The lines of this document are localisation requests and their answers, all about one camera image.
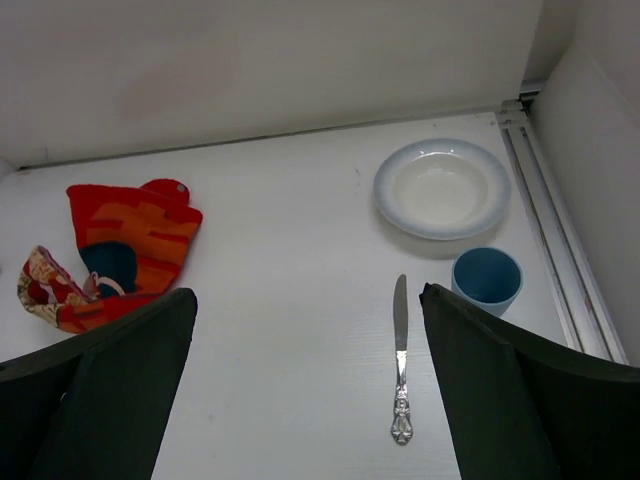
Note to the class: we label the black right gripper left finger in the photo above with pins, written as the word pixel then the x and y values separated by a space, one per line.
pixel 96 406

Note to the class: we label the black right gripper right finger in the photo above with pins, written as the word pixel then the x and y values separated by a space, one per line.
pixel 522 407

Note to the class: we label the silver table knife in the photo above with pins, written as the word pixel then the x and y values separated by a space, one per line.
pixel 401 428

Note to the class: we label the blue plastic cup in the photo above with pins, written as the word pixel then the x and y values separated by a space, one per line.
pixel 488 278

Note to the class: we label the red patterned cloth placemat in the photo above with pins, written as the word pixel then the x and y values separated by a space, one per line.
pixel 134 243

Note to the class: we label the white blue-rimmed plate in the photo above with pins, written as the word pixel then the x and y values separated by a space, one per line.
pixel 442 189

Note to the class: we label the aluminium rail on table edge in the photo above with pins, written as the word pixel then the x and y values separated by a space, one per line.
pixel 584 317

